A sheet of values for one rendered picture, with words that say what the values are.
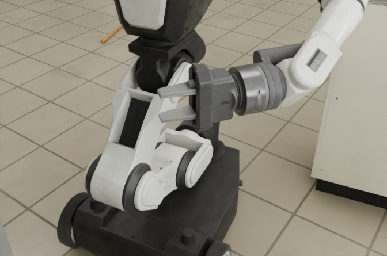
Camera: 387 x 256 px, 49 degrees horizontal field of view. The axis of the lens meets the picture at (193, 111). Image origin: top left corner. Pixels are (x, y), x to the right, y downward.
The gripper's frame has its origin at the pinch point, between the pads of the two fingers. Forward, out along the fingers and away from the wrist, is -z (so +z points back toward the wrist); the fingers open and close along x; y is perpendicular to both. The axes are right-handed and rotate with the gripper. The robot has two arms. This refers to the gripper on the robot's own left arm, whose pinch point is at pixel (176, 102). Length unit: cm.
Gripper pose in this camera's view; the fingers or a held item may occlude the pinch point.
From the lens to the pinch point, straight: 72.4
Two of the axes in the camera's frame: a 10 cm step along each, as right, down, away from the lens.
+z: 9.4, -1.9, 2.8
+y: 3.4, 5.1, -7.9
